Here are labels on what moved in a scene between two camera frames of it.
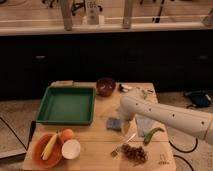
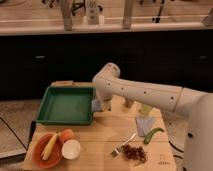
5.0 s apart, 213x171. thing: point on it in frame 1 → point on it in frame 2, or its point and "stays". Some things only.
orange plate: [55, 152] stays
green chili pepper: [150, 134] stays
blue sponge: [113, 123] → [96, 105]
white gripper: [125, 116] → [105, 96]
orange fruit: [67, 134] stays
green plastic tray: [67, 106] stays
